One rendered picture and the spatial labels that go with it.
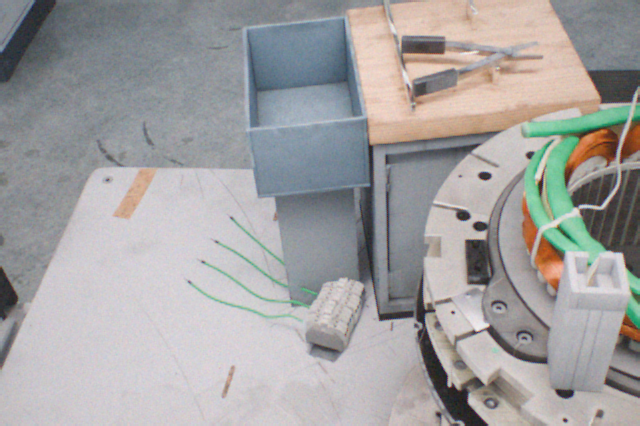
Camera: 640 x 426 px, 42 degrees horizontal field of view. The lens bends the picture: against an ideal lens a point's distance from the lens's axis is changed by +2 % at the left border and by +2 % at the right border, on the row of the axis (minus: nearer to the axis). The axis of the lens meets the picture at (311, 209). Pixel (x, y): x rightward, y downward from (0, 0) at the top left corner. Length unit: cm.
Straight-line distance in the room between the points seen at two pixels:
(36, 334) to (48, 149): 158
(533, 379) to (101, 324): 59
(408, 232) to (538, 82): 19
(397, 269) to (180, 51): 203
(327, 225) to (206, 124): 166
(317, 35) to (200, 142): 158
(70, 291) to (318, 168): 39
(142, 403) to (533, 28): 55
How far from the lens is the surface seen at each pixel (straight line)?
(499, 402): 54
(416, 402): 84
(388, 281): 87
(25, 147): 258
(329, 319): 87
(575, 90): 76
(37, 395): 95
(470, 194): 61
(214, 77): 266
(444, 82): 72
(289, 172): 76
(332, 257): 88
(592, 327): 46
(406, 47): 77
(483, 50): 76
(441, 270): 56
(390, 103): 74
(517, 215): 58
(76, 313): 100
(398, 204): 80
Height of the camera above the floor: 152
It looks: 45 degrees down
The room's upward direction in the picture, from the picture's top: 6 degrees counter-clockwise
